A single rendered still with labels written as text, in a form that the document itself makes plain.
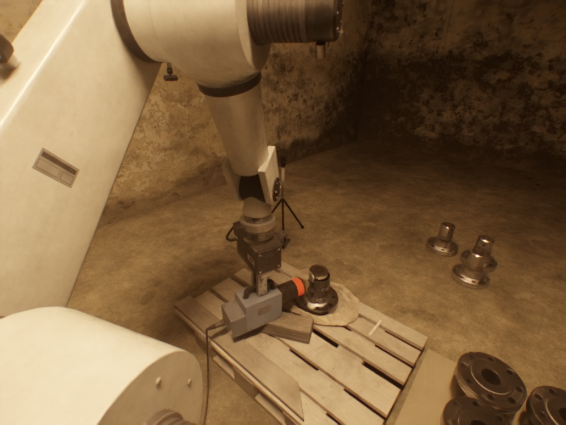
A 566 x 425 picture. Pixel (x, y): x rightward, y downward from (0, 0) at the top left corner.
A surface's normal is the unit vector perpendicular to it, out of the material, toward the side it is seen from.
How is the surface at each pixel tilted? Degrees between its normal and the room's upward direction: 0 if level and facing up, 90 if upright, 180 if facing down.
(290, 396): 0
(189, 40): 121
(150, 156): 90
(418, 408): 0
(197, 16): 98
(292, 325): 0
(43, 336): 17
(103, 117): 90
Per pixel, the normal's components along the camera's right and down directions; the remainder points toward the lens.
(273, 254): 0.51, 0.39
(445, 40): -0.65, 0.33
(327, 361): 0.01, -0.90
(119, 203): 0.75, 0.29
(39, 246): 0.96, 0.13
